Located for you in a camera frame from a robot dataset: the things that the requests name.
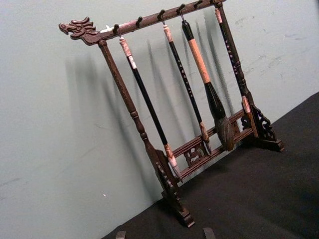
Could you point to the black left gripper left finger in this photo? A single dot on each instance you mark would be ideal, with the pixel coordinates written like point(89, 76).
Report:
point(121, 235)

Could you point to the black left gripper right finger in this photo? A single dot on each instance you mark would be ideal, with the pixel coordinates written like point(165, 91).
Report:
point(209, 234)

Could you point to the black table cloth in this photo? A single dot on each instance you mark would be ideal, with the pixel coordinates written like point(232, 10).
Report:
point(249, 194)

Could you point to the dark carved wooden brush rack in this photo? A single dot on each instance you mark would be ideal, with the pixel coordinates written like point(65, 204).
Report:
point(129, 99)

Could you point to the slim black brush, pink ends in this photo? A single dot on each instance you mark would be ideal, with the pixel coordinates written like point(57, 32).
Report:
point(147, 99)

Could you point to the slim black brush, gold characters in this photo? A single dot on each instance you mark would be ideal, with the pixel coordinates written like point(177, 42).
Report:
point(231, 54)
point(185, 82)

